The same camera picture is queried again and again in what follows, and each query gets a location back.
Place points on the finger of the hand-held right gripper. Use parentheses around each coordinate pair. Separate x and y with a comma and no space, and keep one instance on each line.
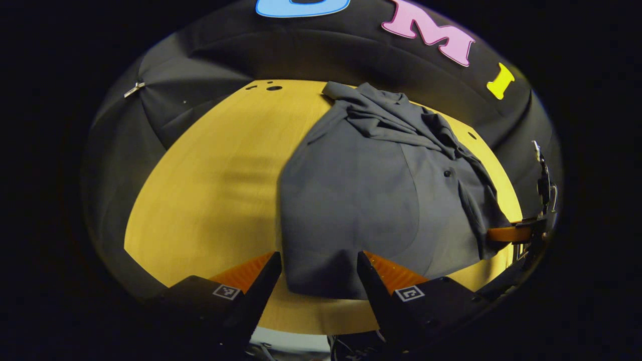
(506,234)

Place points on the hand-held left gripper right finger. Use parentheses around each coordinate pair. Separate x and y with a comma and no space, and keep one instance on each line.
(378,306)

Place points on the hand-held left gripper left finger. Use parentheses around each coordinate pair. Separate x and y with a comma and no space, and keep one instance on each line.
(253,306)

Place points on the grey long-sleeved shirt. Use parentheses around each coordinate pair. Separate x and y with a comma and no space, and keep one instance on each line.
(351,200)

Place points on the small metal clip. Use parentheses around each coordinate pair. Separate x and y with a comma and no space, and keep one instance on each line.
(134,89)

